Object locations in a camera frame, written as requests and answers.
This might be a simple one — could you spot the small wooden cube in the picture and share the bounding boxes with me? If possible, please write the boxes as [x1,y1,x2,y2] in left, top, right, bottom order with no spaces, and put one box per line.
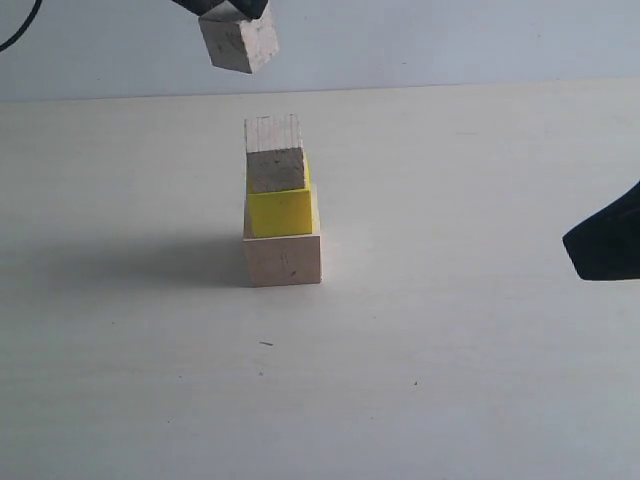
[198,1,279,74]

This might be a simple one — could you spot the medium wooden cube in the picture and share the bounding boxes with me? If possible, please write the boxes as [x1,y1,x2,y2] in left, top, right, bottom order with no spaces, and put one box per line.
[244,114,306,193]

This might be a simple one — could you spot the yellow cube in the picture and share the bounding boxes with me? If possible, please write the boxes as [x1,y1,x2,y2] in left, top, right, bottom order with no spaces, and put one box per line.
[246,154,314,238]

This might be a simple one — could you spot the large wooden cube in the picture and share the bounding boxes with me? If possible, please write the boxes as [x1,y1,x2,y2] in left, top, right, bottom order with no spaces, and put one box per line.
[241,183,323,289]

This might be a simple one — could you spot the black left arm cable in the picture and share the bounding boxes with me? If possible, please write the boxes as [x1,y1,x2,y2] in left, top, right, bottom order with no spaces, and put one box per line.
[0,0,42,52]

